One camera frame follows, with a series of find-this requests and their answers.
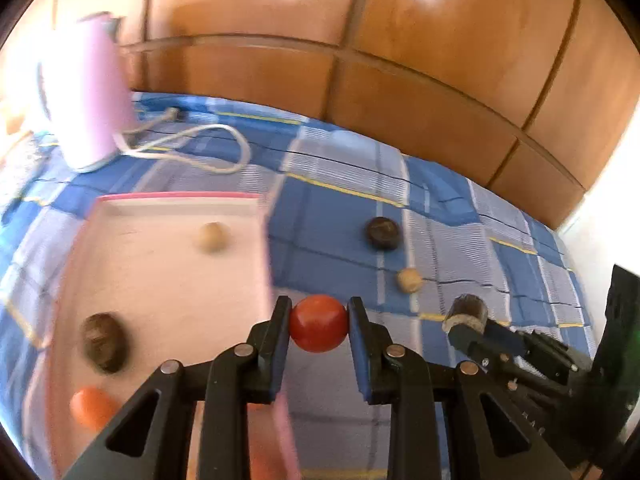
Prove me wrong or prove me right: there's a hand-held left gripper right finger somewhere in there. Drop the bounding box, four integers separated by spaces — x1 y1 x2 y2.
347 296 574 480

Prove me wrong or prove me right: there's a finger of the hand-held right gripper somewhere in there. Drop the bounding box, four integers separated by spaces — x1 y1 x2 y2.
446 324 512 377
482 317 540 357

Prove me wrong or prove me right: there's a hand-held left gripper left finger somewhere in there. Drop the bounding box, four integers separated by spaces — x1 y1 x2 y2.
62 295 293 480

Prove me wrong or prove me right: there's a grey brown cut fruit piece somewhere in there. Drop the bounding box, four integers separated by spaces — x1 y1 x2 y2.
442 294 489 336

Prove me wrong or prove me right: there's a red tomato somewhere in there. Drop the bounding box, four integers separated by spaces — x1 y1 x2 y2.
289 294 349 353

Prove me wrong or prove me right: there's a small tan round fruit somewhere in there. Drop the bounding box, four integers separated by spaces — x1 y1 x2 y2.
397 268 424 294
195 222 231 254

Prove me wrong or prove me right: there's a pink tray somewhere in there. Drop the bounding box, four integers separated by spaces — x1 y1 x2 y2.
45 191 304 480

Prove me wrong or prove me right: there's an oblong dark brown fruit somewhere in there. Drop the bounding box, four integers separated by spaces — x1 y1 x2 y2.
81 312 128 375

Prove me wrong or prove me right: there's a small orange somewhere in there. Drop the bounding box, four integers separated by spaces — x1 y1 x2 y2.
70 386 121 432

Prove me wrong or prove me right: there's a round dark brown fruit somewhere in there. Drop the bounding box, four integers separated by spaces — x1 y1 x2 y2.
365 216 402 251

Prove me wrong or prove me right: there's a blue plaid blanket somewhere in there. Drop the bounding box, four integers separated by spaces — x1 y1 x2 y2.
0 91 599 480

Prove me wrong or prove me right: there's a wooden wardrobe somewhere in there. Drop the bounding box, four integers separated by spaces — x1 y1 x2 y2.
5 0 640 231

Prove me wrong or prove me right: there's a pink electric kettle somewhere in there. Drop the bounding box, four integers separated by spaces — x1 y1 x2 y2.
39 12 139 174

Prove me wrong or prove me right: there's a white power cable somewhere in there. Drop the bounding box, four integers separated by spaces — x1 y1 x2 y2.
112 107 251 175

